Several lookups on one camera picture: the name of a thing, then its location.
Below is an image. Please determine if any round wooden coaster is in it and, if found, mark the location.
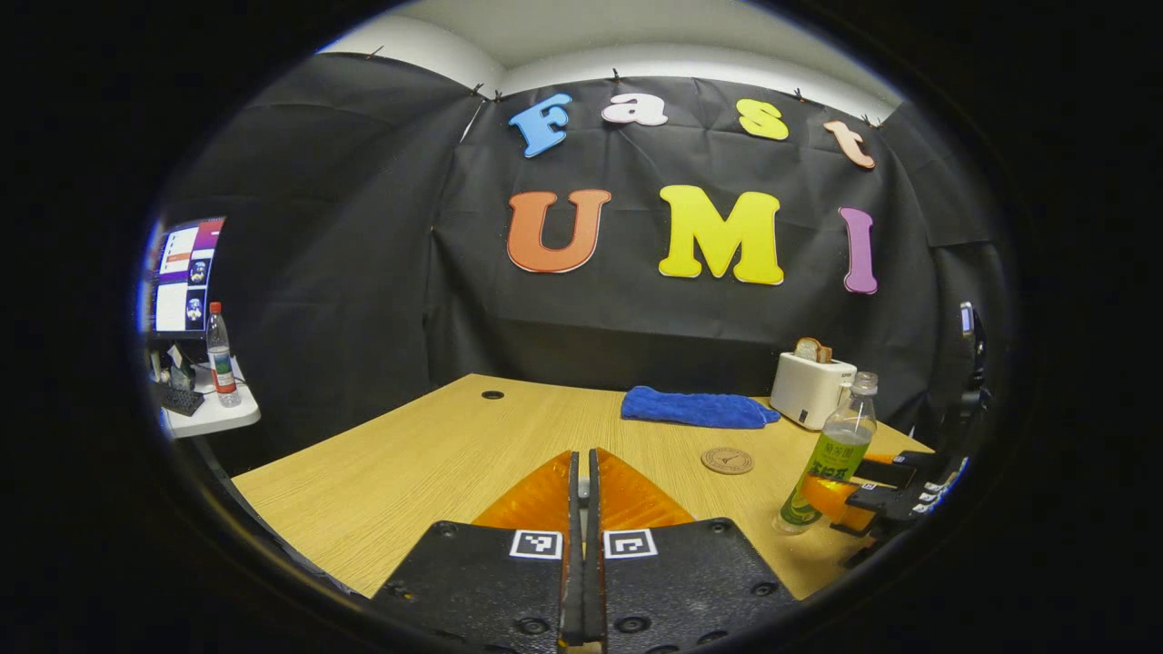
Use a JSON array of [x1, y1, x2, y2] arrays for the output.
[[701, 446, 755, 476]]

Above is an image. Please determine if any green label water bottle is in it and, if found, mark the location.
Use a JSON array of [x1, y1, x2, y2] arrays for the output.
[[775, 371, 880, 536]]

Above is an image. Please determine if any computer monitor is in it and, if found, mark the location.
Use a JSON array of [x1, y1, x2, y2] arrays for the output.
[[145, 216, 226, 339]]

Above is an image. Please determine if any blue towel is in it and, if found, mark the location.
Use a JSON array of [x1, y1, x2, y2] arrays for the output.
[[621, 385, 781, 431]]

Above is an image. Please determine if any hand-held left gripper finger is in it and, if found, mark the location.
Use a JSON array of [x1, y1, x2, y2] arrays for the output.
[[371, 450, 584, 654], [586, 448, 802, 654]]

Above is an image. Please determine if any black keyboard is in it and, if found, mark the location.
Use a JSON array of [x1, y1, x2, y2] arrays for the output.
[[150, 381, 205, 417]]

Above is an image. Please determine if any red cap plastic bottle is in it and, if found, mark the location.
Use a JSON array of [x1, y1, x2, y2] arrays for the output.
[[206, 302, 243, 408]]

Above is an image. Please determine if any white toaster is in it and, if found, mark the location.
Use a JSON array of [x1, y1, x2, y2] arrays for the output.
[[770, 352, 858, 431]]

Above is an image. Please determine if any white side table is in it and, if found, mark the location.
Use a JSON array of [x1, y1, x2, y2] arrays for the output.
[[154, 359, 262, 440]]

